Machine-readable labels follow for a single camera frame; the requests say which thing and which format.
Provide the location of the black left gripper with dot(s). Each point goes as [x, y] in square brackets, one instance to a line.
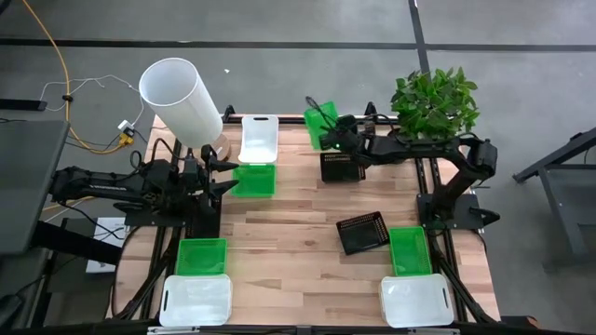
[195, 179]

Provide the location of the white paper sheet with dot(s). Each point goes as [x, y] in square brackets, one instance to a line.
[109, 235]

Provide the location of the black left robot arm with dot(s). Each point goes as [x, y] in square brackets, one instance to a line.
[102, 186]

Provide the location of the black frame rail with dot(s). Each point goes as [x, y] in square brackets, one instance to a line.
[190, 153]
[293, 119]
[421, 177]
[279, 331]
[437, 174]
[176, 148]

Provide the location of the black flat device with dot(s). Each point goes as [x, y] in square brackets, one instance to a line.
[23, 105]

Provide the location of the green leafy plant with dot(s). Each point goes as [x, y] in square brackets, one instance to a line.
[433, 104]

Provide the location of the grey table frame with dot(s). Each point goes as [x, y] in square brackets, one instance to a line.
[549, 183]

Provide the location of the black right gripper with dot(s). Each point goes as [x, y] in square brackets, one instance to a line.
[349, 137]

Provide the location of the grey desk top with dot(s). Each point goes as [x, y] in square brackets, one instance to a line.
[28, 186]

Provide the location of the black base bracket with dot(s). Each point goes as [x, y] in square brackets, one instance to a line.
[486, 216]

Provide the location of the black perforated basket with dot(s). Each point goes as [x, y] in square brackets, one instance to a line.
[202, 225]
[363, 232]
[342, 168]

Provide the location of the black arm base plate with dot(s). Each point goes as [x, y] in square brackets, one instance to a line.
[465, 209]
[139, 219]

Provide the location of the yellow plug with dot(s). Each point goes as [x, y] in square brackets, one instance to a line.
[125, 138]

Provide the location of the white plastic basket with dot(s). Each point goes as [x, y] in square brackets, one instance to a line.
[195, 300]
[259, 138]
[415, 300]

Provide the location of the white cylindrical lamp shade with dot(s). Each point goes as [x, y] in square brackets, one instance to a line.
[181, 102]

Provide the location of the black rail end bracket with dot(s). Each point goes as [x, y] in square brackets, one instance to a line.
[228, 113]
[371, 109]

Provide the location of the black desk support bar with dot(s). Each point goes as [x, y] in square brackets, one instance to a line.
[79, 242]

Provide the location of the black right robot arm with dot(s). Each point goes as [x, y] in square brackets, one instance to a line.
[419, 149]

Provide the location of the green plastic basket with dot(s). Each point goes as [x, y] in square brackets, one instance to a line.
[314, 126]
[254, 180]
[201, 256]
[410, 251]

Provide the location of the round wooden lamp base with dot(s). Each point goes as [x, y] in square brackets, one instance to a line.
[222, 149]

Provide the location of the white power adapter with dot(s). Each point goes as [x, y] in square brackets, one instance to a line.
[125, 125]

